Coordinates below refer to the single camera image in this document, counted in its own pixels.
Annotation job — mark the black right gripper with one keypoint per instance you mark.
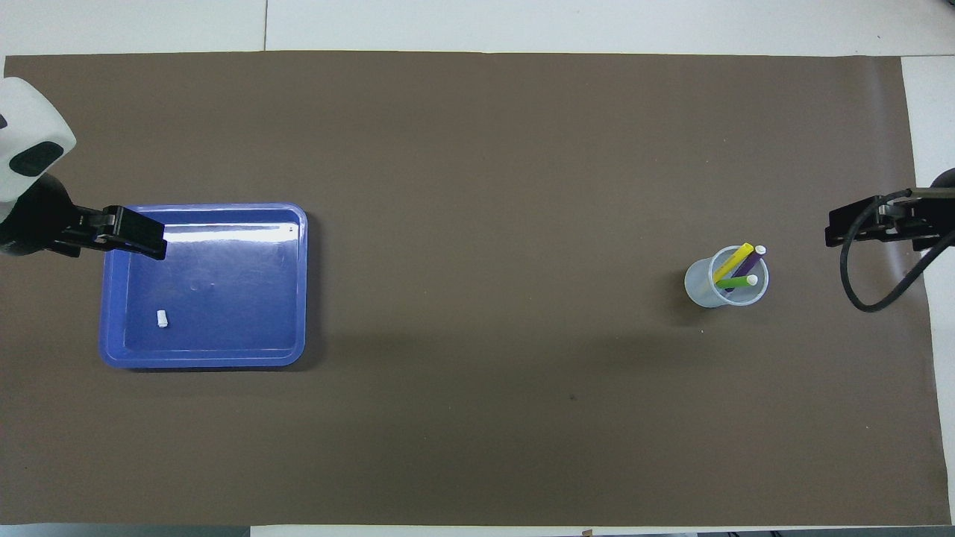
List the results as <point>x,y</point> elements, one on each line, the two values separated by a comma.
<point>949,179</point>

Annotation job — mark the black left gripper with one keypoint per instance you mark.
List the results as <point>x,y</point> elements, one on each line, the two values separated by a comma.
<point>33,220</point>

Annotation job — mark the purple marker pen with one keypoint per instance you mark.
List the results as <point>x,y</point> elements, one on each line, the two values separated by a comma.
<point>750,263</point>

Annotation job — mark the yellow marker pen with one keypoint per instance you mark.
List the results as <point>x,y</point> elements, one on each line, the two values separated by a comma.
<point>735,261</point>

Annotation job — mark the green marker pen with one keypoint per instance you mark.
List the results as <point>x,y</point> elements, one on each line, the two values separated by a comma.
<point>735,283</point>

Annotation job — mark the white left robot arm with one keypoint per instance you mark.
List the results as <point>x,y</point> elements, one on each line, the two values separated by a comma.
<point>30,119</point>

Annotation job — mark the blue plastic tray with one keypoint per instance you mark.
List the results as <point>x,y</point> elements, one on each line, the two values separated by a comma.
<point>224,298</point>

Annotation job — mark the translucent plastic cup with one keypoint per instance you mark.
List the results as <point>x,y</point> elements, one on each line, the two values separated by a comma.
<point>697,287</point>

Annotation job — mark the brown table mat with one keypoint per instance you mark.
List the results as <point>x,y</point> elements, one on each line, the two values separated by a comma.
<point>477,186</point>

